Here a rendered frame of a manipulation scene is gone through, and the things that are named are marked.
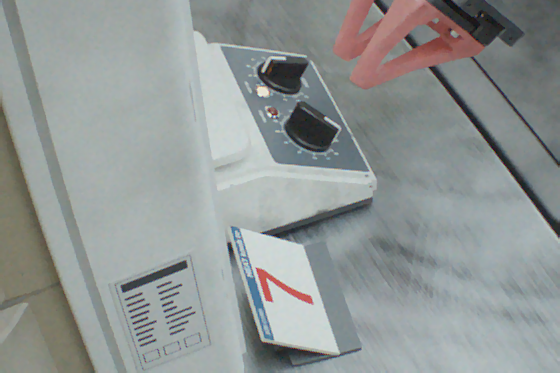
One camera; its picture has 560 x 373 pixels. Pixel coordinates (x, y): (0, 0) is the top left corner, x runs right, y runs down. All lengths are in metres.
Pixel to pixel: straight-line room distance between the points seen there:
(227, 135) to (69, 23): 0.58
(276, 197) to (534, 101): 0.71
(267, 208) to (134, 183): 0.58
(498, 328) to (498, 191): 0.12
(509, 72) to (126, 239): 1.27
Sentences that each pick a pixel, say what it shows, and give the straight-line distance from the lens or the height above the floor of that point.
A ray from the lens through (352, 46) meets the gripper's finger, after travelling 0.74.
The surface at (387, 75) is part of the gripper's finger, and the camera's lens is 0.72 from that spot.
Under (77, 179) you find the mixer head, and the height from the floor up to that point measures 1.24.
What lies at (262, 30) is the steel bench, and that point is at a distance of 0.96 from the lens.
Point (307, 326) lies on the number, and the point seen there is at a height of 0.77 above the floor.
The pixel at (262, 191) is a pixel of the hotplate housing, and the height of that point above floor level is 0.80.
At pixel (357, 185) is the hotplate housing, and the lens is 0.80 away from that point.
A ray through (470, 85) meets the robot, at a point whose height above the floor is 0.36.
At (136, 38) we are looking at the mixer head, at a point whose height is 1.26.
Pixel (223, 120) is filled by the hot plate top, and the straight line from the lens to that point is 0.77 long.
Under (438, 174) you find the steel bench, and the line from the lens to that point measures 0.85.
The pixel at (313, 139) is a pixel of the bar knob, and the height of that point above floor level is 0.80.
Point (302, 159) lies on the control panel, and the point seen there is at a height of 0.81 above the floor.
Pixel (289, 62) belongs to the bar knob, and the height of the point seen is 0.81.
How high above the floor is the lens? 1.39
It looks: 48 degrees down
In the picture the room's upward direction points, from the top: 6 degrees counter-clockwise
